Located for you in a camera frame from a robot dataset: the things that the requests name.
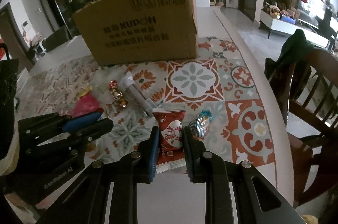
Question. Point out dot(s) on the gold red foil candy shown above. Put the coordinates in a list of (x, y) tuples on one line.
[(118, 97)]

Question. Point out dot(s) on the red white snack packet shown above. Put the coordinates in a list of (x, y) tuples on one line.
[(171, 154)]

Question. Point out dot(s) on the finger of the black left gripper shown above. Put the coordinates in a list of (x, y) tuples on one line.
[(44, 127), (79, 131)]

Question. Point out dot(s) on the dark jacket on chair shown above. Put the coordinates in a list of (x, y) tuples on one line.
[(293, 50)]

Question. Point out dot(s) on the pink snack packet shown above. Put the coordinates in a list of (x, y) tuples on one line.
[(86, 104)]

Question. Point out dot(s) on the clear brown snack bar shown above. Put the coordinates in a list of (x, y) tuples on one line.
[(134, 93)]

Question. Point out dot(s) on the white tv cabinet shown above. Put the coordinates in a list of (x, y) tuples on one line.
[(287, 29)]

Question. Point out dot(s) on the brown cardboard box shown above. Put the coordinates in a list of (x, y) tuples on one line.
[(127, 31)]

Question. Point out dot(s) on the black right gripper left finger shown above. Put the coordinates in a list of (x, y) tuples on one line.
[(107, 193)]

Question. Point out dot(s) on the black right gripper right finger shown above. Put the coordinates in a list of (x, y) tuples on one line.
[(235, 193)]

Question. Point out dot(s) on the dark upholstered chair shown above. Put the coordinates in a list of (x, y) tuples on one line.
[(57, 38)]

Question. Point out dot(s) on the patterned tile table mat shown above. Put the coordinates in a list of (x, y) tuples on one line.
[(218, 81)]

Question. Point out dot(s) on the wooden dining chair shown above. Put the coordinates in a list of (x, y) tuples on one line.
[(302, 87)]

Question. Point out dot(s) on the blue silver foil candy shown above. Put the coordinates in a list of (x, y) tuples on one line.
[(200, 126)]

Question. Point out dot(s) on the yellow wrapped candy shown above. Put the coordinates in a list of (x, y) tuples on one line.
[(84, 92)]

